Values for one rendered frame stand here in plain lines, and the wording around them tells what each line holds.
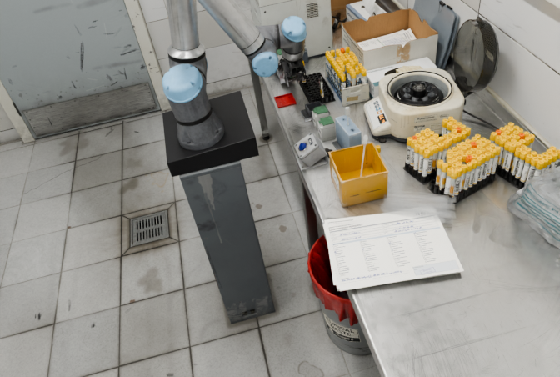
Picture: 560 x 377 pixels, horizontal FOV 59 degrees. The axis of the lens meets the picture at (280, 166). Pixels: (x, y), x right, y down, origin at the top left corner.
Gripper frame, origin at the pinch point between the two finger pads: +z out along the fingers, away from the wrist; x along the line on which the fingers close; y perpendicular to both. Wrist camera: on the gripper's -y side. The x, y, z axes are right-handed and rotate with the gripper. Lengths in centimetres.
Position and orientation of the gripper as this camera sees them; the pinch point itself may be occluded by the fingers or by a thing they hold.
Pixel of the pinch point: (289, 77)
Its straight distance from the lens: 187.1
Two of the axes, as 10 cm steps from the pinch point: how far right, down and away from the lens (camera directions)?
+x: 9.7, -2.4, 0.9
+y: 2.6, 9.1, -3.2
